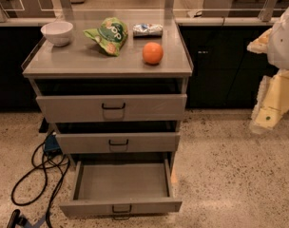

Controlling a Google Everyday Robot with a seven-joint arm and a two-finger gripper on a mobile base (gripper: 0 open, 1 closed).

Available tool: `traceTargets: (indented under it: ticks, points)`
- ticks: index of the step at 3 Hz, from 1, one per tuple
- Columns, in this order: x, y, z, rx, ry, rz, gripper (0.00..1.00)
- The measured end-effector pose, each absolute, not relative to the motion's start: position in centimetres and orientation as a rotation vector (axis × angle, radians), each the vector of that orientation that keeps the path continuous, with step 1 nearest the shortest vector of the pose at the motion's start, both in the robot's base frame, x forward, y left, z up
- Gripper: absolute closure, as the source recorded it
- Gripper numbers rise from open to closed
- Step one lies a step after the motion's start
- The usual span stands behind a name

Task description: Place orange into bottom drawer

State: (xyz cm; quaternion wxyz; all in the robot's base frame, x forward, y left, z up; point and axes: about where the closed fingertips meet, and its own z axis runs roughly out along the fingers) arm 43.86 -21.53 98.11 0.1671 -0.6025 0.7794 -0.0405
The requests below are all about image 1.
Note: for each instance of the grey middle drawer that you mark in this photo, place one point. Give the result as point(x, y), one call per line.
point(118, 142)

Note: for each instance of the grey bottom drawer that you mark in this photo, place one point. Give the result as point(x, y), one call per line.
point(121, 189)

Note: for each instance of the grey drawer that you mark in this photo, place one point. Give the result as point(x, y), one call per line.
point(121, 189)
point(118, 142)
point(112, 108)

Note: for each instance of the orange fruit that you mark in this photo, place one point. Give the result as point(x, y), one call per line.
point(153, 53)

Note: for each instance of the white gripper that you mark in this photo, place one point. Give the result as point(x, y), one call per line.
point(283, 45)

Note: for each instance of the grey top drawer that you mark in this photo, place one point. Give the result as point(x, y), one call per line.
point(112, 108)

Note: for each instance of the black tool on floor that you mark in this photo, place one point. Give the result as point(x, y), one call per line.
point(16, 219)

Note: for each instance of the grey drawer cabinet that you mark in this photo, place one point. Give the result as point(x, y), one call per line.
point(82, 68)

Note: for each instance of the green chip bag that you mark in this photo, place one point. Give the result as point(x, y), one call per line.
point(110, 36)

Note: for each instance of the blue power box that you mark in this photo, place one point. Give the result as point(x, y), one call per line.
point(51, 145)

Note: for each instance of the white ceramic bowl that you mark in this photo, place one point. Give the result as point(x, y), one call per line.
point(58, 33)

